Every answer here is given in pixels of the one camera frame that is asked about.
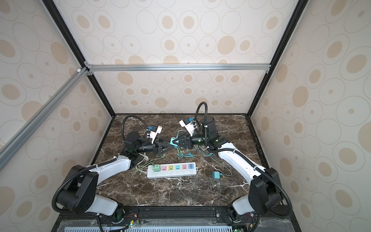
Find teal plug adapter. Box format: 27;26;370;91
170;137;178;148
212;171;221;180

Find light green plug adapter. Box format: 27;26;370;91
152;164;161;172

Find white power strip coloured sockets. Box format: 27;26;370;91
147;162;197;179

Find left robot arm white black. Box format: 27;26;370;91
51;115;174;222

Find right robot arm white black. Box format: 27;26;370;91
172;111;293;221

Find aluminium crossbar back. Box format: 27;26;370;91
88;63;271;72

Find aluminium crossbar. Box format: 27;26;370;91
88;63;271;72
1;67;88;169

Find aluminium crossbar left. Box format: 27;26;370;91
1;67;88;169

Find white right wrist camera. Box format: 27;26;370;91
179;117;200;137

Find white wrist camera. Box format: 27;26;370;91
179;117;200;137
145;125;162;144

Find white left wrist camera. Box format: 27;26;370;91
145;125;162;144

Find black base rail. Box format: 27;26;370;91
52;206;301;232

